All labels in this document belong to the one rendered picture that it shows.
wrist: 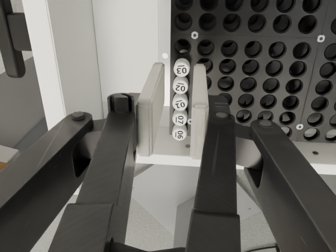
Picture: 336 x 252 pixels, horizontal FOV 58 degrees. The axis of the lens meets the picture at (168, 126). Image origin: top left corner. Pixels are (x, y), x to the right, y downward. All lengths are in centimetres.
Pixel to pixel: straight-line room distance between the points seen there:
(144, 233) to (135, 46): 146
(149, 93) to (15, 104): 67
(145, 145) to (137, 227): 154
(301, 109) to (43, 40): 21
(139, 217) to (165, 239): 20
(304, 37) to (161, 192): 126
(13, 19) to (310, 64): 23
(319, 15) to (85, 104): 21
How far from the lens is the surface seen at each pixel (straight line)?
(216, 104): 16
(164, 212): 153
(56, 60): 24
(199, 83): 17
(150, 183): 143
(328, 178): 55
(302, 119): 28
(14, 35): 27
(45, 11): 23
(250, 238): 171
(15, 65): 28
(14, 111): 78
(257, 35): 25
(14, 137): 68
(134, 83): 33
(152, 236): 172
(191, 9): 24
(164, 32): 29
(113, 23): 31
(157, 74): 18
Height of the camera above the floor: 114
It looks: 62 degrees down
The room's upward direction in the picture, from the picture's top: 169 degrees counter-clockwise
